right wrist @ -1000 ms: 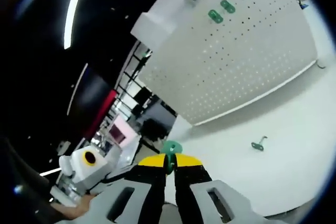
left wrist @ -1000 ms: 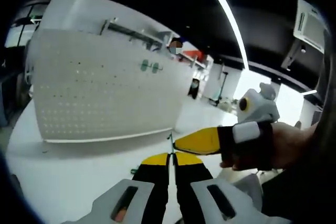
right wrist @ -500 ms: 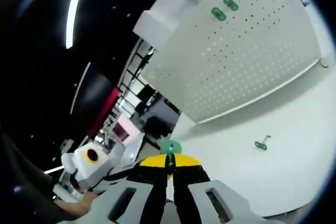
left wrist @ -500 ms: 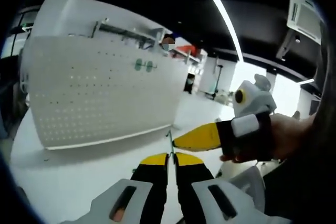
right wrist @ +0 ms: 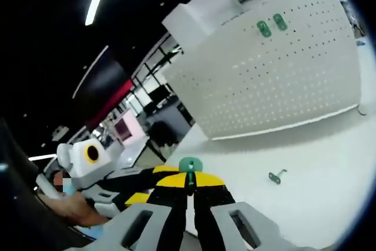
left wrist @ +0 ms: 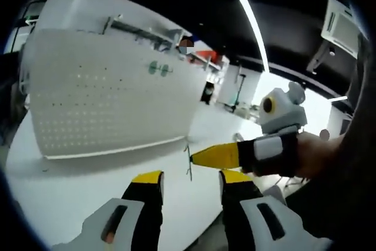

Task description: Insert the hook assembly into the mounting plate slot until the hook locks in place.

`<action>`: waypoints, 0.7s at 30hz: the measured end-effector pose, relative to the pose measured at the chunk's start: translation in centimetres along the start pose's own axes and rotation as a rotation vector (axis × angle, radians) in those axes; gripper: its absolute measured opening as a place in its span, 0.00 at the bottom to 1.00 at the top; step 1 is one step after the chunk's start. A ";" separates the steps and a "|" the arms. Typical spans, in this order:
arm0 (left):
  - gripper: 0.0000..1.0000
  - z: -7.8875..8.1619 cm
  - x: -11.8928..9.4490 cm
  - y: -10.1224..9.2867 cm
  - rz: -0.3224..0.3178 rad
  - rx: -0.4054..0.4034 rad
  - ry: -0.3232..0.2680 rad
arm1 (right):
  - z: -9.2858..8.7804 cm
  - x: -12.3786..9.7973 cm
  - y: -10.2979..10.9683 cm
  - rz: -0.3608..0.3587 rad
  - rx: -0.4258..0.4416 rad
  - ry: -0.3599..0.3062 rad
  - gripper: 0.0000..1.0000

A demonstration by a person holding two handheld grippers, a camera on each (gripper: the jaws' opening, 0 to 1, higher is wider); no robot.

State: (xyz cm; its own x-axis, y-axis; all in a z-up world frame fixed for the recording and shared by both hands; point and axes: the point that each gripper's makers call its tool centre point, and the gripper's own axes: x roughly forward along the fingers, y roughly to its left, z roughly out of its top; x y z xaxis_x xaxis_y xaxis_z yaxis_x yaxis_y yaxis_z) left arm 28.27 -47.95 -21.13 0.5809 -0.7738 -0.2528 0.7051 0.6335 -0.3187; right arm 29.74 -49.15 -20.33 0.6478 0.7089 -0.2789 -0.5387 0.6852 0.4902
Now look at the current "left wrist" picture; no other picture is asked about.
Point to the ceiling air conditioner unit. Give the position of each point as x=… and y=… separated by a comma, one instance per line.
x=340, y=24

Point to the thin metal hook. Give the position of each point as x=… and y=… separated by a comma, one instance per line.
x=188, y=157

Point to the person's right hand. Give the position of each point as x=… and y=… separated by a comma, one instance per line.
x=311, y=158

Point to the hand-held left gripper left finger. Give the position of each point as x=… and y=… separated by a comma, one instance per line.
x=141, y=215

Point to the person's dark clothing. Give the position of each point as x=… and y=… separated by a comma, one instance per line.
x=346, y=198

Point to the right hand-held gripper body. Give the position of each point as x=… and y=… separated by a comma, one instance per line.
x=283, y=113

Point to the ceiling light strip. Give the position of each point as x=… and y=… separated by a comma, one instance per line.
x=249, y=13

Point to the white pillar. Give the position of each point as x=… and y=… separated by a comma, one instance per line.
x=61, y=7

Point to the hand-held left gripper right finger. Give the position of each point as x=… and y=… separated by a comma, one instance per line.
x=243, y=218

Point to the black kick scooter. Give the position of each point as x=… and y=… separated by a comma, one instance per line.
x=235, y=98

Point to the white wall shelf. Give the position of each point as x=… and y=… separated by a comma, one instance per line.
x=141, y=29

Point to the white perforated mounting plate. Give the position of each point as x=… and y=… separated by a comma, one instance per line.
x=102, y=110

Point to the orange panel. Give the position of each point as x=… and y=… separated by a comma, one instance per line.
x=207, y=55

